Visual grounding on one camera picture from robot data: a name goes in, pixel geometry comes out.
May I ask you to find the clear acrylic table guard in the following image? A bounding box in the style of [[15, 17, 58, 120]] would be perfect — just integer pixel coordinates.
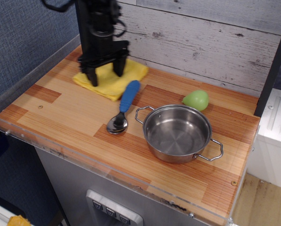
[[0, 47, 259, 225]]

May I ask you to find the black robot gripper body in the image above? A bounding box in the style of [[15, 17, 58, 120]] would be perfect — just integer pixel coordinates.
[[75, 0, 129, 73]]

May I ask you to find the stainless steel pot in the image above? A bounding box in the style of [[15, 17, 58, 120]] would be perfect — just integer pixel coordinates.
[[135, 105, 224, 164]]

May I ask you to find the yellow object bottom left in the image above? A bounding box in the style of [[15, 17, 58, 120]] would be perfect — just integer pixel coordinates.
[[7, 215, 32, 226]]

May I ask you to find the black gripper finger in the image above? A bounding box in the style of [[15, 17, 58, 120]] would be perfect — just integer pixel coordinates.
[[85, 67, 98, 87], [113, 56, 126, 77]]

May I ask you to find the yellow towel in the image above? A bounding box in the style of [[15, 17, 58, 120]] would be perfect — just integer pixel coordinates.
[[72, 59, 149, 102]]

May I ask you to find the blue handled metal spoon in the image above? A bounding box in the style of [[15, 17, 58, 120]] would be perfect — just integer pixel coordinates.
[[106, 80, 140, 134]]

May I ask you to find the green plastic pear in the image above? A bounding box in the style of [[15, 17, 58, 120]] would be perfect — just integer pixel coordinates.
[[182, 90, 209, 111]]

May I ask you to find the black vertical post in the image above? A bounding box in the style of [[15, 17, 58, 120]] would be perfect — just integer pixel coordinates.
[[254, 40, 281, 117]]

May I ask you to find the white cabinet right side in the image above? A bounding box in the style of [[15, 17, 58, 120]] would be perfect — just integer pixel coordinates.
[[247, 89, 281, 187]]

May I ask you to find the silver dispenser button panel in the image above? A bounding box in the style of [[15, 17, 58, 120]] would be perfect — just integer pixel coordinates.
[[86, 189, 144, 226]]

